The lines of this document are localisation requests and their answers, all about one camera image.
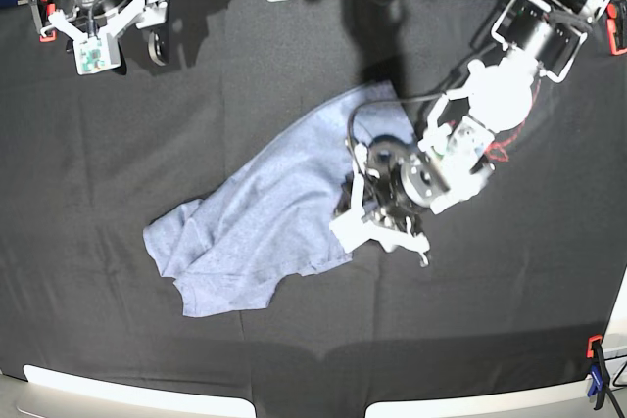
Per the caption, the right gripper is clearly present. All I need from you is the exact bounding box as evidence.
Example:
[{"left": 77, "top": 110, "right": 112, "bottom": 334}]
[{"left": 135, "top": 0, "right": 170, "bottom": 66}]

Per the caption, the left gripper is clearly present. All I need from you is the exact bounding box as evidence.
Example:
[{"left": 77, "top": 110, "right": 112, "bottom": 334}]
[{"left": 329, "top": 133, "right": 495, "bottom": 267}]

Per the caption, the light blue t-shirt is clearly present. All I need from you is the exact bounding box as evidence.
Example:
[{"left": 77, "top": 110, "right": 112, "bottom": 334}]
[{"left": 143, "top": 82, "right": 412, "bottom": 317}]

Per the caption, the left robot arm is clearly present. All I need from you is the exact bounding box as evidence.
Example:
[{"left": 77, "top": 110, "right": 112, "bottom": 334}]
[{"left": 329, "top": 0, "right": 611, "bottom": 265}]

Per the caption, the red clamp top left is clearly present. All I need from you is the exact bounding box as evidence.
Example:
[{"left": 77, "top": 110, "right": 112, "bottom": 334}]
[{"left": 27, "top": 0, "right": 57, "bottom": 43}]

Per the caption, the red clamp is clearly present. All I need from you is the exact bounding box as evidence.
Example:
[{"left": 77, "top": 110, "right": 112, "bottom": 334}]
[
  {"left": 27, "top": 0, "right": 57, "bottom": 43},
  {"left": 606, "top": 0, "right": 626, "bottom": 56}
]

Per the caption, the black table cloth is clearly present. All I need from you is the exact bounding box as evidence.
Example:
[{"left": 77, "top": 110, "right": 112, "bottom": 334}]
[{"left": 1, "top": 0, "right": 626, "bottom": 417}]

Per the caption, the clamp bottom right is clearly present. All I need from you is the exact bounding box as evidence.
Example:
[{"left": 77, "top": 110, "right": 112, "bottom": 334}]
[{"left": 586, "top": 335, "right": 610, "bottom": 411}]

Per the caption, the red clamp top right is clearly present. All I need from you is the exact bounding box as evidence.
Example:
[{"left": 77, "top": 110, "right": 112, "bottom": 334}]
[{"left": 606, "top": 0, "right": 626, "bottom": 56}]

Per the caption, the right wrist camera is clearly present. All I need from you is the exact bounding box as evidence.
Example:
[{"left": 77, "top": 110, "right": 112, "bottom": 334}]
[{"left": 72, "top": 34, "right": 122, "bottom": 75}]

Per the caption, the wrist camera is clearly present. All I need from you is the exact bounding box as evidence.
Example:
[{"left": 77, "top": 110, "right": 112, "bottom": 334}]
[
  {"left": 72, "top": 34, "right": 122, "bottom": 75},
  {"left": 417, "top": 116, "right": 495, "bottom": 171}
]

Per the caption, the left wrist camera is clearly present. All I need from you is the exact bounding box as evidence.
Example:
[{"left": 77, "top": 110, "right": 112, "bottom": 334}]
[{"left": 417, "top": 116, "right": 495, "bottom": 171}]

